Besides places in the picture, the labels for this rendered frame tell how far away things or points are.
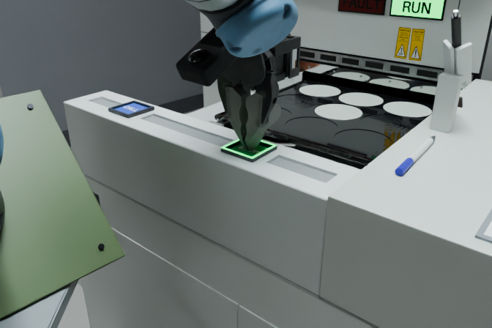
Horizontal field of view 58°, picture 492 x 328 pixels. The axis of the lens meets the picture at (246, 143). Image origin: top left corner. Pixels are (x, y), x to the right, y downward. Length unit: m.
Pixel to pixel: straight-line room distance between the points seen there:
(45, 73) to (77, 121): 2.17
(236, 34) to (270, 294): 0.38
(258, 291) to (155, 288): 0.26
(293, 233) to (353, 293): 0.10
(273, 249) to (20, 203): 0.34
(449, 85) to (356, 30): 0.47
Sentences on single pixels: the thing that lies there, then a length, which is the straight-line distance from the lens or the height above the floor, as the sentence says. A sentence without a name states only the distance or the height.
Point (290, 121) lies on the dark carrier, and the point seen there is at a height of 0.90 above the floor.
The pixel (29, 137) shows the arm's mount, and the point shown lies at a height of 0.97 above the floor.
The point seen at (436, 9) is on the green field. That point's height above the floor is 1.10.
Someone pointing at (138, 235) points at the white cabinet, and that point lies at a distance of 0.83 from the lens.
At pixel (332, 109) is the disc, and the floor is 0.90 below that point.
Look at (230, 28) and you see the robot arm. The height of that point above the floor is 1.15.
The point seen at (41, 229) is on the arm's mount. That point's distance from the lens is 0.65.
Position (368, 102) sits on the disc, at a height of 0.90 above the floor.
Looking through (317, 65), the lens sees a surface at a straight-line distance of 1.19.
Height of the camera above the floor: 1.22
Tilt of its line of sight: 24 degrees down
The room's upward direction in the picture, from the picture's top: straight up
